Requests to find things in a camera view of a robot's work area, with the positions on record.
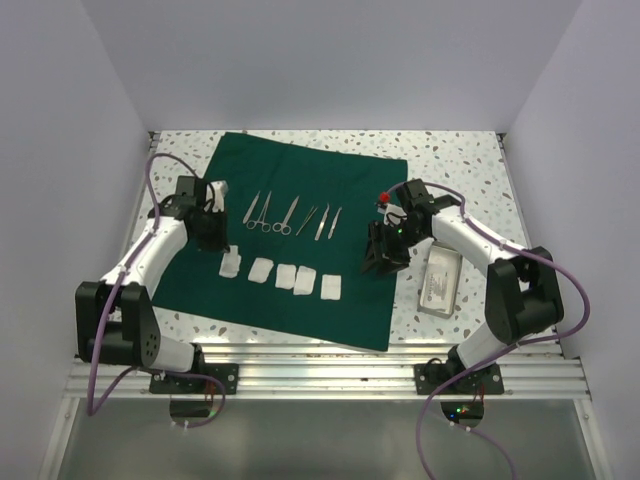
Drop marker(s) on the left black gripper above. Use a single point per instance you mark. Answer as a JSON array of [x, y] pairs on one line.
[[218, 243]]

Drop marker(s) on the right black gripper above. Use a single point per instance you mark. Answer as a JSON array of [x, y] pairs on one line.
[[393, 260]]

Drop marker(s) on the white gauze pad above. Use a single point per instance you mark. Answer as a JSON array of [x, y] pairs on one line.
[[304, 281], [285, 276], [230, 263], [260, 270], [331, 287]]

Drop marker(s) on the white paper packet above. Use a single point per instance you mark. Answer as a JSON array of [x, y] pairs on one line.
[[440, 284]]

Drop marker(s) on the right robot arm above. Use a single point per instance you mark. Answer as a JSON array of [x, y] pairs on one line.
[[522, 294]]

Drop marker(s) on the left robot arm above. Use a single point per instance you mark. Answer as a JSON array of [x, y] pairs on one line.
[[115, 319]]

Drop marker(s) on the steel surgical scissors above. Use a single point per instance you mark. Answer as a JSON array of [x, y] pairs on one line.
[[283, 226]]

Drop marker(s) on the green surgical cloth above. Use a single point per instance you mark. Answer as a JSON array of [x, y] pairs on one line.
[[362, 318]]

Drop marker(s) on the steel hemostat clamp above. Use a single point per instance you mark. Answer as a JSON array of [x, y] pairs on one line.
[[261, 220]]

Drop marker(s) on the metal instrument tray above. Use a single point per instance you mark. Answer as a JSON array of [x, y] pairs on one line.
[[438, 249]]

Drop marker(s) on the short steel tweezers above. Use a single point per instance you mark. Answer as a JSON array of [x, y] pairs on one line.
[[334, 223]]

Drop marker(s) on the curved steel tweezers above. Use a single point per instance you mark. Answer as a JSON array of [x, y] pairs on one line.
[[322, 223]]

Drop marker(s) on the thin steel tweezers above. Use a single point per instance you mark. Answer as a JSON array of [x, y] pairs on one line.
[[307, 219]]

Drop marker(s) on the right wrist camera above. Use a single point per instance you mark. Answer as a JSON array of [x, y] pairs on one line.
[[392, 214]]

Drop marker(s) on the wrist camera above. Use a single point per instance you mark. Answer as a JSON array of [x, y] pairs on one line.
[[392, 214], [215, 202]]

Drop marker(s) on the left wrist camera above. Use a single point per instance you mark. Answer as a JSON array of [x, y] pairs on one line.
[[215, 202]]

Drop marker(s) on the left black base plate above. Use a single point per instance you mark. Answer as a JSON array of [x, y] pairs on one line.
[[197, 398]]

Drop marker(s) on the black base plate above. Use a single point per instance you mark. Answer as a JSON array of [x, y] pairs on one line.
[[463, 400], [197, 398]]

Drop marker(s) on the aluminium rail frame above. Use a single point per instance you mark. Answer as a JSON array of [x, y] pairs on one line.
[[333, 411]]

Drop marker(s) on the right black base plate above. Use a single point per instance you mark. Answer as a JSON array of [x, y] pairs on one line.
[[463, 400]]

